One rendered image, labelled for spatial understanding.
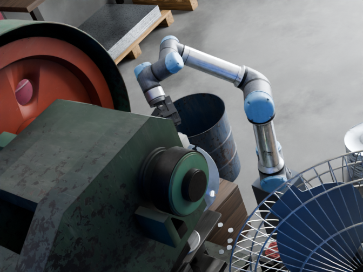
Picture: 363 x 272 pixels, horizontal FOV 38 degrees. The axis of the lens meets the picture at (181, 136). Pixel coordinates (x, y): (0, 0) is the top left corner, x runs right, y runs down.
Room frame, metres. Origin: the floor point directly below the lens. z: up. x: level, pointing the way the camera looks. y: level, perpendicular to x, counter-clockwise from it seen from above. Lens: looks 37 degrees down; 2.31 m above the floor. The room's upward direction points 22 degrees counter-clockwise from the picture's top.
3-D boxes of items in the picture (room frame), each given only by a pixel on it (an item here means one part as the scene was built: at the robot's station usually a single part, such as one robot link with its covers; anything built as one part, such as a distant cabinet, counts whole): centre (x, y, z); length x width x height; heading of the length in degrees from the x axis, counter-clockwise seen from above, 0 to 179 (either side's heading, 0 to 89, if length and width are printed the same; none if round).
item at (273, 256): (1.22, -0.16, 0.72); 0.07 x 0.06 x 0.08; 132
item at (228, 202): (2.06, 0.09, 0.18); 0.40 x 0.38 x 0.35; 125
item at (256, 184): (1.85, -0.35, 0.23); 0.18 x 0.18 x 0.45; 31
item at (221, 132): (2.58, -0.10, 0.24); 0.42 x 0.42 x 0.48
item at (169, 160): (1.11, 0.08, 1.31); 0.22 x 0.12 x 0.22; 132
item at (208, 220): (1.43, 0.10, 0.72); 0.25 x 0.14 x 0.14; 132
